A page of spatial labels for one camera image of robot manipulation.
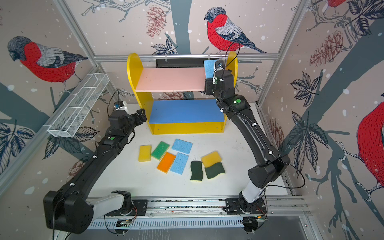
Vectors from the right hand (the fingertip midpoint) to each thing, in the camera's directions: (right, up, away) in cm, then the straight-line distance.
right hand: (208, 81), depth 71 cm
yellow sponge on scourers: (+3, -44, +21) cm, 49 cm away
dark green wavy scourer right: (+6, -48, +15) cm, 51 cm away
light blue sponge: (-15, -37, +25) cm, 47 cm away
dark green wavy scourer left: (-5, -49, +14) cm, 51 cm away
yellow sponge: (-39, -41, +22) cm, 60 cm away
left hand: (-37, -14, +7) cm, 40 cm away
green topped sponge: (-29, -39, +21) cm, 53 cm away
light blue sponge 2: (-16, -46, +17) cm, 51 cm away
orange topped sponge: (-24, -45, +17) cm, 54 cm away
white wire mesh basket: (-69, -11, +8) cm, 71 cm away
